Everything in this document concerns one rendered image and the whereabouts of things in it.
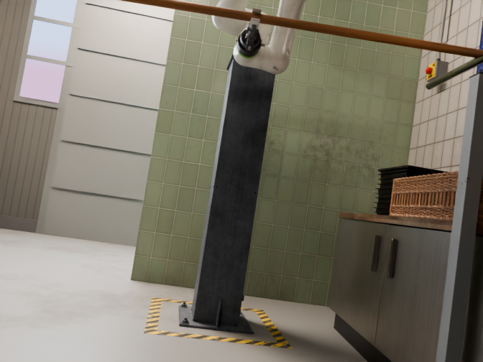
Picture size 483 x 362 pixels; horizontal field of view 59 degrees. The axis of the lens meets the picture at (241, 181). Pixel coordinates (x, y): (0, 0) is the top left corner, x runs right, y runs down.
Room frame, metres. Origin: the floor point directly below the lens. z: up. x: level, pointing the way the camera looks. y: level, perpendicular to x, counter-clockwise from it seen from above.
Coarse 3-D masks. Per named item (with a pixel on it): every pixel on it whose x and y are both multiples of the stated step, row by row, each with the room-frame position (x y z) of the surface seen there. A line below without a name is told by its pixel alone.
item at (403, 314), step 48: (384, 240) 1.62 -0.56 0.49; (432, 240) 1.28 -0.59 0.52; (480, 240) 1.06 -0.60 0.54; (336, 288) 2.09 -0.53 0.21; (384, 288) 1.57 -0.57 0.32; (432, 288) 1.25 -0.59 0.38; (480, 288) 1.04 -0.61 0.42; (384, 336) 1.52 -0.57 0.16; (432, 336) 1.22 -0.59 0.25; (480, 336) 1.02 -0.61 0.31
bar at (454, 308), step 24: (456, 72) 1.58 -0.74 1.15; (480, 72) 1.05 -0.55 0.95; (480, 96) 1.05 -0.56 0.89; (480, 120) 1.05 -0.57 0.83; (480, 144) 1.05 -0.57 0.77; (480, 168) 1.05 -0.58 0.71; (456, 192) 1.09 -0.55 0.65; (456, 216) 1.08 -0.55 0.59; (456, 240) 1.06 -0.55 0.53; (456, 264) 1.05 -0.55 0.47; (456, 288) 1.05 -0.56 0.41; (456, 312) 1.05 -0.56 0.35; (456, 336) 1.05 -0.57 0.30; (456, 360) 1.05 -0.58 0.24
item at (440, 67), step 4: (436, 60) 2.36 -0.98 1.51; (440, 60) 2.36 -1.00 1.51; (432, 64) 2.40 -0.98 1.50; (436, 64) 2.36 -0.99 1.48; (440, 64) 2.36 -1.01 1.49; (444, 64) 2.36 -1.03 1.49; (432, 68) 2.39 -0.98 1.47; (436, 68) 2.36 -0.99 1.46; (440, 68) 2.36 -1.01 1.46; (444, 68) 2.36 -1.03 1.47; (432, 72) 2.39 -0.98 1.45; (436, 72) 2.36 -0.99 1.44; (440, 72) 2.36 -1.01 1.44; (444, 72) 2.36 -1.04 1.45; (428, 76) 2.42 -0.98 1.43; (432, 76) 2.38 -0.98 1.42; (436, 76) 2.36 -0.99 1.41; (428, 80) 2.43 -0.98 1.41
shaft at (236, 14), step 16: (128, 0) 1.38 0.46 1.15; (144, 0) 1.38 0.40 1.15; (160, 0) 1.38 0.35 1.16; (176, 0) 1.39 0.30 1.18; (224, 16) 1.41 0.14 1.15; (240, 16) 1.40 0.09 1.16; (256, 16) 1.41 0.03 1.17; (272, 16) 1.41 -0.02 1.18; (320, 32) 1.44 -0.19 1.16; (336, 32) 1.43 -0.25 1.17; (352, 32) 1.43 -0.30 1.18; (368, 32) 1.44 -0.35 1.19; (432, 48) 1.46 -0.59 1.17; (448, 48) 1.46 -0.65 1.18; (464, 48) 1.46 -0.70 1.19
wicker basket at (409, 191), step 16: (416, 176) 1.53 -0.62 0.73; (432, 176) 1.42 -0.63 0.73; (448, 176) 1.32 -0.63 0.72; (400, 192) 1.64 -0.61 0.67; (416, 192) 1.52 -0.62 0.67; (432, 192) 1.73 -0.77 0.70; (448, 192) 1.32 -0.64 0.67; (480, 192) 1.18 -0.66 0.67; (400, 208) 1.62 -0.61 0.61; (416, 208) 1.51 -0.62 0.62; (432, 208) 1.40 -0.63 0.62; (448, 208) 1.31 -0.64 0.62; (480, 208) 1.18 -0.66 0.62
